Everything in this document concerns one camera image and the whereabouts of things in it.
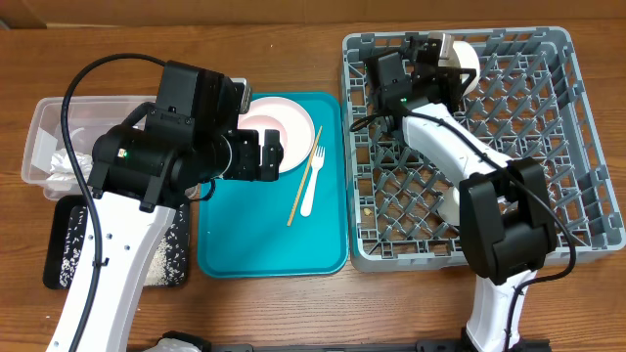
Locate white bowl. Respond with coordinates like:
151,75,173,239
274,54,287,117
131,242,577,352
439,41,480,96

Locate small pink bowl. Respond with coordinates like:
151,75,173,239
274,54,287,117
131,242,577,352
238,114,287,147

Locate pink plate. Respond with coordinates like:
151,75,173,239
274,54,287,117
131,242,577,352
239,96,315,173

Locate rice and peanut shells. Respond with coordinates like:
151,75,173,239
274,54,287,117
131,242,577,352
46,205,191,289

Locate white napkin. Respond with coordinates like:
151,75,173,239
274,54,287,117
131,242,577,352
47,149,93,182

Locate small white cup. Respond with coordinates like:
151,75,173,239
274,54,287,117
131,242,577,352
437,187,460,226

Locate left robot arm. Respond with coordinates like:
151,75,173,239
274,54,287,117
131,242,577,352
49,61,284,351

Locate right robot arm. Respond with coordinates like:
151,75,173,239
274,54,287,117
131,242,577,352
351,33,558,351

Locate grey dishwasher rack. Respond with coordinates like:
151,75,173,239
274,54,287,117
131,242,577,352
344,26,625,272

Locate white plastic fork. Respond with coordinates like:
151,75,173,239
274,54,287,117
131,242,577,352
300,147,325,217

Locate teal plastic tray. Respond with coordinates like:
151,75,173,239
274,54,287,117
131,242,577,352
198,92,348,279

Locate wooden chopstick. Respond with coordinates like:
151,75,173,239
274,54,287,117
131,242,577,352
287,126,323,227

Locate black plastic tray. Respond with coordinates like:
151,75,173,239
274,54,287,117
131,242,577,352
42,194,191,289

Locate clear plastic bin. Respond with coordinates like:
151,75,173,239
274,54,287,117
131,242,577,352
22,95,156,201

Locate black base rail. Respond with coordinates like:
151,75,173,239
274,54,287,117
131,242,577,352
156,331,554,352

